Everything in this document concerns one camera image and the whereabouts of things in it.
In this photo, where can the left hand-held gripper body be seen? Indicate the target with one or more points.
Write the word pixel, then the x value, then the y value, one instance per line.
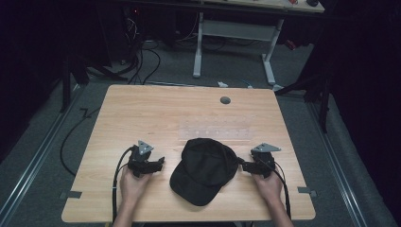
pixel 138 159

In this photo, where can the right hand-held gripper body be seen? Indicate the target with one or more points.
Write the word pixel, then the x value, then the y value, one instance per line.
pixel 263 162

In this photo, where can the black baseball cap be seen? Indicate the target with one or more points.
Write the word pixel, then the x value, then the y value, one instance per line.
pixel 201 173

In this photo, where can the person's right hand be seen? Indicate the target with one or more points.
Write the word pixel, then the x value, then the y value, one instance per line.
pixel 269 187

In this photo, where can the person's left hand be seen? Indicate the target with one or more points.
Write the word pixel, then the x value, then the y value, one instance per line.
pixel 134 187

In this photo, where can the grey tape piece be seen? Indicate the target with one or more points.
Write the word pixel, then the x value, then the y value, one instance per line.
pixel 71 194
pixel 307 191

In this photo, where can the grey round table grommet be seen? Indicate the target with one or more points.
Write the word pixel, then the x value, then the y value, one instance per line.
pixel 225 100

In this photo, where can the small white floor object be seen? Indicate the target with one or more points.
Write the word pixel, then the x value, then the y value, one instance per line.
pixel 222 84

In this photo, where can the black metal stand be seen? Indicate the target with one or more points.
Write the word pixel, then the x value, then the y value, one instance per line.
pixel 67 82
pixel 321 94

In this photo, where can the red object under desk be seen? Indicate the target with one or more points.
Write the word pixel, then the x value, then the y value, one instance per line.
pixel 290 44

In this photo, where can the light wooden desk top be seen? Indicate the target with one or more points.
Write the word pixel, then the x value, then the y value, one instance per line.
pixel 268 3

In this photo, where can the black object on desk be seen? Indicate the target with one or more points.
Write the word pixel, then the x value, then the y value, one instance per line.
pixel 312 2

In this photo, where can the metal floor rail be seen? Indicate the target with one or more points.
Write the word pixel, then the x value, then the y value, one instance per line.
pixel 34 160
pixel 337 164

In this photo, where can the white metal desk frame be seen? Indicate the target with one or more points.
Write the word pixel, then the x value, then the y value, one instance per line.
pixel 236 31

